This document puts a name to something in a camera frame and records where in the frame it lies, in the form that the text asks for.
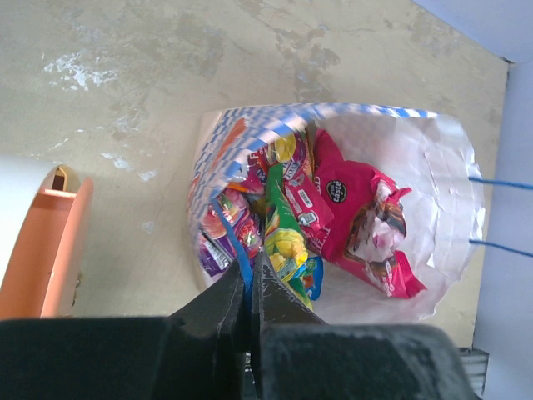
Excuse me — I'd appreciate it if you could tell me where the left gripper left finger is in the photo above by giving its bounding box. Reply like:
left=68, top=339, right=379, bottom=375
left=169, top=262, right=246, bottom=399

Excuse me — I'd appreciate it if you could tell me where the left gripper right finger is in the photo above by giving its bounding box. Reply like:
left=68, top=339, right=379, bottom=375
left=251, top=251, right=327, bottom=399

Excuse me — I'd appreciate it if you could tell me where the green yellow candy packet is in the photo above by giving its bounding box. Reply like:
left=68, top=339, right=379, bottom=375
left=264, top=164, right=324, bottom=309

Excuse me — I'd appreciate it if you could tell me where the purple white snack packet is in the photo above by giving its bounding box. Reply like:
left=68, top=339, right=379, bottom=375
left=197, top=188, right=262, bottom=280

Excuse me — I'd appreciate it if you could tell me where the pink cookie snack packet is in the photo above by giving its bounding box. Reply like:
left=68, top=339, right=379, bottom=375
left=309, top=128, right=426, bottom=299

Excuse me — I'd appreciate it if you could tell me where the blue checkered paper bag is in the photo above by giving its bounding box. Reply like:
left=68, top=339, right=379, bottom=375
left=187, top=103, right=489, bottom=323

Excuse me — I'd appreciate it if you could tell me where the red pink snack packet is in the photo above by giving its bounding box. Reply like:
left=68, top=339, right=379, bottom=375
left=284, top=172, right=334, bottom=237

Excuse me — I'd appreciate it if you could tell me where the orange snack packet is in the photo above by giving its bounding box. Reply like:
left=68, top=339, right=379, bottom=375
left=266, top=131, right=313, bottom=180

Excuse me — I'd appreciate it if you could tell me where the white cylinder orange lid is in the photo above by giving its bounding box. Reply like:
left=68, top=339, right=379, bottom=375
left=1, top=154, right=94, bottom=320

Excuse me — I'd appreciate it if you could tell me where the aluminium table frame rail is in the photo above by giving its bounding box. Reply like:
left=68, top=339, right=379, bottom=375
left=459, top=347, right=489, bottom=398

